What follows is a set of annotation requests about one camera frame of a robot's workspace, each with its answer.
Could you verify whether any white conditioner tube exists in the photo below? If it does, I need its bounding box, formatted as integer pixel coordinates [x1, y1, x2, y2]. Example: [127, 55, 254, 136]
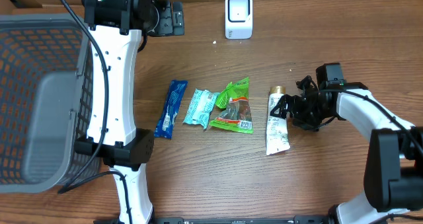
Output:
[266, 86, 290, 155]

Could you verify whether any green clear snack bag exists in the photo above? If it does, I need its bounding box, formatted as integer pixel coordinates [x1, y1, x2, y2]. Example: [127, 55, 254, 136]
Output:
[210, 77, 254, 134]

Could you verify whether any teal white snack packet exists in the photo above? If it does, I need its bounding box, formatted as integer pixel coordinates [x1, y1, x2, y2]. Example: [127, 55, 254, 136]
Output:
[183, 89, 219, 130]

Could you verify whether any blue snack bar wrapper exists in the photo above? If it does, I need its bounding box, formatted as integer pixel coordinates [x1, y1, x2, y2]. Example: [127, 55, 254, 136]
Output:
[154, 80, 188, 139]

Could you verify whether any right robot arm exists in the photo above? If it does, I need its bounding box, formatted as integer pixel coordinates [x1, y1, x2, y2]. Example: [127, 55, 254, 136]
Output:
[269, 63, 422, 224]

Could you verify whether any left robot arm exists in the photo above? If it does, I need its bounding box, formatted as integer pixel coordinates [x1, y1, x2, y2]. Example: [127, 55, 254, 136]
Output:
[75, 0, 170, 223]

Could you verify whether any white barcode scanner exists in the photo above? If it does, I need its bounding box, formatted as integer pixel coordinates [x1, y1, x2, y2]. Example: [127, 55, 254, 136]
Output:
[225, 0, 253, 40]

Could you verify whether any grey plastic mesh basket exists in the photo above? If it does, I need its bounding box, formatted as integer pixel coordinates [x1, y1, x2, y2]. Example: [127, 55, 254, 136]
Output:
[1, 14, 100, 194]

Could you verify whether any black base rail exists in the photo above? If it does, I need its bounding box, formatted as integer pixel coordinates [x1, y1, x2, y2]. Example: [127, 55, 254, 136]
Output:
[94, 215, 331, 224]

